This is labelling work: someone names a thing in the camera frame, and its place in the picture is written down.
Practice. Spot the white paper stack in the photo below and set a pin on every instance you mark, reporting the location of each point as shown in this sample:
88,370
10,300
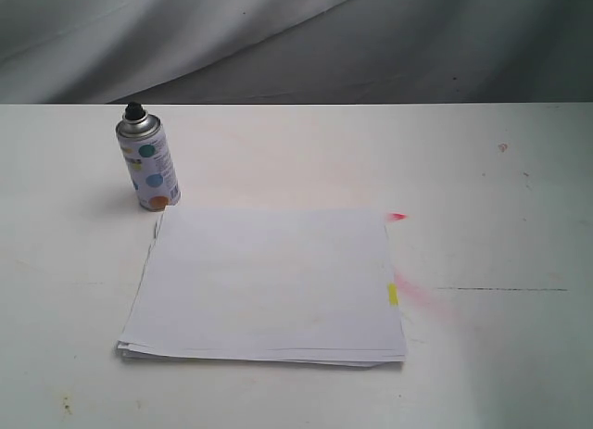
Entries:
314,286

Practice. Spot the grey backdrop cloth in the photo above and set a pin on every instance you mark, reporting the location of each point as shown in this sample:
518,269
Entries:
295,51

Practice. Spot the white dotted spray paint can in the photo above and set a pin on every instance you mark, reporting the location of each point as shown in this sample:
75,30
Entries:
144,146

